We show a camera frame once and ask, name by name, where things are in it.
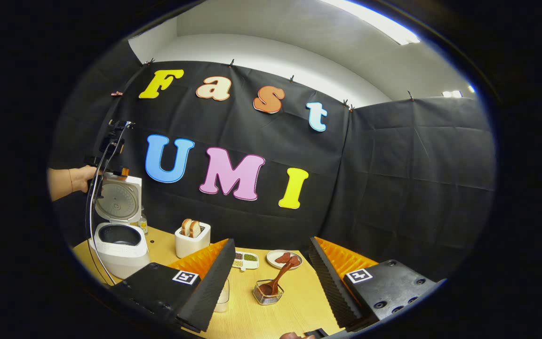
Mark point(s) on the small glass seasoning bottle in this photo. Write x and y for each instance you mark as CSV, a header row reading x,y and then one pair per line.
x,y
143,223

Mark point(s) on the clear rice container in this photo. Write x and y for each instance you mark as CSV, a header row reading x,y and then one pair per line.
x,y
223,296

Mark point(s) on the white rice cooker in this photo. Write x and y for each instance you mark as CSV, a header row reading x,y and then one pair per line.
x,y
120,259

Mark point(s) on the round white plate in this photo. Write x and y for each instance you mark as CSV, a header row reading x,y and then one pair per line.
x,y
271,260

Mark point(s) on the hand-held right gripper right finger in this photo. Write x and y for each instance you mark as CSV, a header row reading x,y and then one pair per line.
x,y
334,287

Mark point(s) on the brown wooden spoon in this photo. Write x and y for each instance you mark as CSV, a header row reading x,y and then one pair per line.
x,y
278,280

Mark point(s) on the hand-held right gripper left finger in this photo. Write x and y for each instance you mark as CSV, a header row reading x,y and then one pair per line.
x,y
214,287

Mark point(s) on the white toaster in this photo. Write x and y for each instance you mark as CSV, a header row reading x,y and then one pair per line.
x,y
193,247

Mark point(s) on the red meat slice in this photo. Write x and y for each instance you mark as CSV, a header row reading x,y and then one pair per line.
x,y
282,258
294,261

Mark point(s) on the small ceiling light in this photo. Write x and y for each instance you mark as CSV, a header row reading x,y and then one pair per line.
x,y
452,93

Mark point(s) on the white divided bean dish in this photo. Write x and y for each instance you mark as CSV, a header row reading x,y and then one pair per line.
x,y
250,266

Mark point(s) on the black backdrop cloth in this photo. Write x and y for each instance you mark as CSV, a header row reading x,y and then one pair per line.
x,y
393,188

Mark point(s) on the toasted bread slice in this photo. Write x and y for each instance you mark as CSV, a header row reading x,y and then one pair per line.
x,y
186,227
196,229

